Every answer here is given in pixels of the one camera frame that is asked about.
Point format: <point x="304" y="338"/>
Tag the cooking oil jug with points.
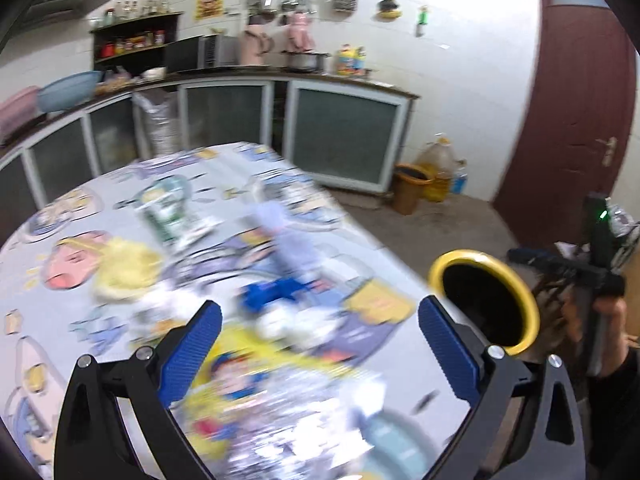
<point x="440" y="170"/>

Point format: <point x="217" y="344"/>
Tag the cartoon printed tablecloth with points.
<point x="350" y="240"/>

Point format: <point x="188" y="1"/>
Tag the white tissue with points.
<point x="290" y="327"/>

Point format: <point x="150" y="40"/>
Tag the green hanging tool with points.
<point x="423" y="20"/>

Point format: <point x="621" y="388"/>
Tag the dark red door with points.
<point x="565" y="85"/>

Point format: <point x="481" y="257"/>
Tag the yellow cloth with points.
<point x="130" y="265"/>

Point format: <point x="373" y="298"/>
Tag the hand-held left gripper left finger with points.
<point x="192" y="350"/>

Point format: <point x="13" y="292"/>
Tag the pink hanging cloth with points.
<point x="300" y="32"/>

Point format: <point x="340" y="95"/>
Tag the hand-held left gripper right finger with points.
<point x="447" y="350"/>

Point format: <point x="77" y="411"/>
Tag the dark wooden shelf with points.
<point x="135" y="63"/>

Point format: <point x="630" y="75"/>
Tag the silver foil packet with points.
<point x="300" y="400"/>

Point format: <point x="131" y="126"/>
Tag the green milk carton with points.
<point x="165" y="210"/>

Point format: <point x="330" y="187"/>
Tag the row of seasoning jars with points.
<point x="132" y="42"/>

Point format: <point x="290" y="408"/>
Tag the pale lilac wrapper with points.
<point x="285" y="240"/>

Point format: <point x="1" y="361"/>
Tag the range hood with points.
<point x="65" y="2"/>

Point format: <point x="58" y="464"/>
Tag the pink kettle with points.
<point x="252" y="47"/>

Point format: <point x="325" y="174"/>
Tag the yellow rimmed black trash can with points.
<point x="480" y="295"/>

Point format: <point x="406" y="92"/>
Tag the person's right forearm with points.
<point x="615" y="410"/>

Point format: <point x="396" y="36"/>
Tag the brown plastic bin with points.
<point x="410" y="195"/>

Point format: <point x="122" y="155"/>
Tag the counter cabinet with glass doors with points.
<point x="345" y="130"/>

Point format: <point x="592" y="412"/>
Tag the yellow wall ornament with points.
<point x="389" y="9"/>

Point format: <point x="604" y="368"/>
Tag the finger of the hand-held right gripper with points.
<point x="550" y="262"/>

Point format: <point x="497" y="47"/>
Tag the microwave oven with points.
<point x="185" y="55"/>

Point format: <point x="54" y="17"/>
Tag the colourful detergent bottle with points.
<point x="350" y="60"/>

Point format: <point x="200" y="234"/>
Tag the row of glass bottles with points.
<point x="130" y="10"/>

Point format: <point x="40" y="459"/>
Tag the pink basin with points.
<point x="17" y="110"/>

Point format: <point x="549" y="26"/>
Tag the steel pot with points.
<point x="305" y="62"/>

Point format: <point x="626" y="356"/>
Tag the clear plastic bag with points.
<point x="160" y="125"/>

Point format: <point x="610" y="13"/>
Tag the blue plastic wrapper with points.
<point x="270" y="294"/>

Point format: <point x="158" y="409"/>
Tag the person's right hand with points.
<point x="572" y="320"/>

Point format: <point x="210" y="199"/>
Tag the yellow wall poster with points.
<point x="209" y="4"/>

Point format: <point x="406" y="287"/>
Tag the blue label water bottle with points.
<point x="459" y="180"/>

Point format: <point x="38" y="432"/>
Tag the blue basin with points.
<point x="67" y="92"/>

